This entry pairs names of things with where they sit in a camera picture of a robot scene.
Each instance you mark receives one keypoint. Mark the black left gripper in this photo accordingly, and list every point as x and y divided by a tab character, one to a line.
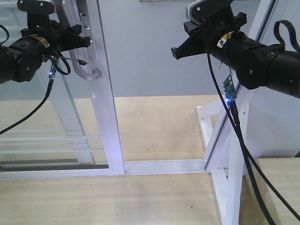
51	37

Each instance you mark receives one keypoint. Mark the white triangular support brace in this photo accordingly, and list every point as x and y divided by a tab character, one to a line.
222	159

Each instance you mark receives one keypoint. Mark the silver door handle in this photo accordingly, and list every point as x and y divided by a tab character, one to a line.
71	13

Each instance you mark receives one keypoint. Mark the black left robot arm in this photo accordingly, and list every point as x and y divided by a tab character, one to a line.
18	66

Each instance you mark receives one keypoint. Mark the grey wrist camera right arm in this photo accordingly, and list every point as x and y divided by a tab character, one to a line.
200	9

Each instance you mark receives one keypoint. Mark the aluminium floor door track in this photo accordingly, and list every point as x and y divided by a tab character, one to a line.
154	167

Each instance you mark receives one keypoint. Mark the white framed sliding glass door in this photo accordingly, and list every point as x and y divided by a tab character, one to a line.
57	125

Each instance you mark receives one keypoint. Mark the light wooden box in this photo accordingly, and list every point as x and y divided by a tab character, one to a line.
284	174

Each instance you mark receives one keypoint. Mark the green circuit board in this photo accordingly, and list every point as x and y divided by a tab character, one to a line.
230	91

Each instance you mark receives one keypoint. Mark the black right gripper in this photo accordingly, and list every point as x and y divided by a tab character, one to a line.
210	34

